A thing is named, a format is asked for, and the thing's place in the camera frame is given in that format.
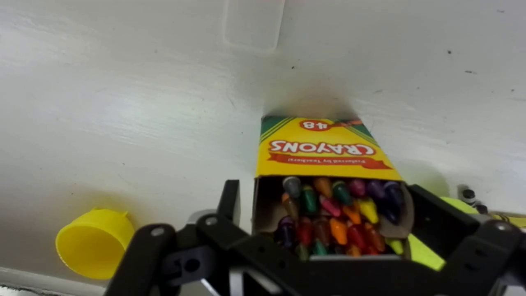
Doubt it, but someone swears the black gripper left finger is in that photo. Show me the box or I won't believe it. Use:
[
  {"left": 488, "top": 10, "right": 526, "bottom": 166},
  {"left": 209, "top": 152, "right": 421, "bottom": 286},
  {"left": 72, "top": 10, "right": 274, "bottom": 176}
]
[{"left": 105, "top": 178, "right": 259, "bottom": 296}]

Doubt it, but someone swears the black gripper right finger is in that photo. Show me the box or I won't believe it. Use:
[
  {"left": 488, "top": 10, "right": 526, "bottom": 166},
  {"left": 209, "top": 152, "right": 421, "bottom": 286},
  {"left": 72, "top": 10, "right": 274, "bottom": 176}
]
[{"left": 407, "top": 183, "right": 526, "bottom": 296}]

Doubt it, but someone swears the yellow green crayon box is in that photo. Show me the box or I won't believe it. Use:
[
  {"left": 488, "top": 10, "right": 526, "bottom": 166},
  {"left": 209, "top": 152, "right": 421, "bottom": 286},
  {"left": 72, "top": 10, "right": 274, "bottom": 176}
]
[{"left": 251, "top": 114, "right": 417, "bottom": 260}]

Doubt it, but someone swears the yellow plastic cup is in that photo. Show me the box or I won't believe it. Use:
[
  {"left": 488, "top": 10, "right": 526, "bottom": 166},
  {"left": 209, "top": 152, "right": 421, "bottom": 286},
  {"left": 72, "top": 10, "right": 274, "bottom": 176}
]
[{"left": 54, "top": 206, "right": 136, "bottom": 283}]

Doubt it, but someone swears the yellow crayon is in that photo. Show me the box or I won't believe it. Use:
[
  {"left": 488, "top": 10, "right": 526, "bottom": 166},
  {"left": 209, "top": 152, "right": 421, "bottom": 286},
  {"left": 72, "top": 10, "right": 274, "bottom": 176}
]
[{"left": 355, "top": 198, "right": 381, "bottom": 226}]

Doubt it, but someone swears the purple crayon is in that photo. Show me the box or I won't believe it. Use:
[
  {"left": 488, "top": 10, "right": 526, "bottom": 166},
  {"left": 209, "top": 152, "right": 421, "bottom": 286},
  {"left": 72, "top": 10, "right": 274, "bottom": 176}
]
[{"left": 365, "top": 180, "right": 388, "bottom": 203}]

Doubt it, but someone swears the orange crayon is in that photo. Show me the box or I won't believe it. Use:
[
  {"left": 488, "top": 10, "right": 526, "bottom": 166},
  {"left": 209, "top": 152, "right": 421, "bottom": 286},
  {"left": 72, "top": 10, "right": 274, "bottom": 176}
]
[{"left": 342, "top": 204, "right": 363, "bottom": 227}]

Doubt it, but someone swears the magenta crayon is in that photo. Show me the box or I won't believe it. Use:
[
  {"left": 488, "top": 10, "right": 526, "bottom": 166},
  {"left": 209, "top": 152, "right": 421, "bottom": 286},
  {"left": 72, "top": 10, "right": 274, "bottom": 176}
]
[{"left": 347, "top": 178, "right": 368, "bottom": 199}]

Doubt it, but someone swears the grey crayon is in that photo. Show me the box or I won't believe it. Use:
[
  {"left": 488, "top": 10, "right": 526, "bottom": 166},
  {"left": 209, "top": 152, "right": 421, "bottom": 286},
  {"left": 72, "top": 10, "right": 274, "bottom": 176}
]
[{"left": 281, "top": 176, "right": 302, "bottom": 201}]

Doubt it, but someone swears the pink crayon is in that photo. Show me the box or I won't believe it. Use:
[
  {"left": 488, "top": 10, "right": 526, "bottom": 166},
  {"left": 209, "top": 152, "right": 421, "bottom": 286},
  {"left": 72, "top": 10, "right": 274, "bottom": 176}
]
[{"left": 319, "top": 196, "right": 343, "bottom": 221}]

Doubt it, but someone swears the dark green crayon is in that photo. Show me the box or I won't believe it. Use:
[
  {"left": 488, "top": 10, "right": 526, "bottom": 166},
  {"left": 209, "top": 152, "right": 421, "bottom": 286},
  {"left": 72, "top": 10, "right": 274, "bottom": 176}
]
[{"left": 299, "top": 186, "right": 319, "bottom": 217}]

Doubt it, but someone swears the brown-orange crayon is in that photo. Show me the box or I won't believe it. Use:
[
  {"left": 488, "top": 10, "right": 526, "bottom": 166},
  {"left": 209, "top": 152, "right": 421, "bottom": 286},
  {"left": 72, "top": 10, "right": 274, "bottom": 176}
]
[{"left": 312, "top": 176, "right": 333, "bottom": 199}]

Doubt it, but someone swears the white rectangular plate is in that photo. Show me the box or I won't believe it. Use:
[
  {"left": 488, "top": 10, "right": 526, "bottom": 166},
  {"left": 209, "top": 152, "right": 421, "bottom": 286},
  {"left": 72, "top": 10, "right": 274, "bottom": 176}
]
[{"left": 222, "top": 0, "right": 287, "bottom": 55}]

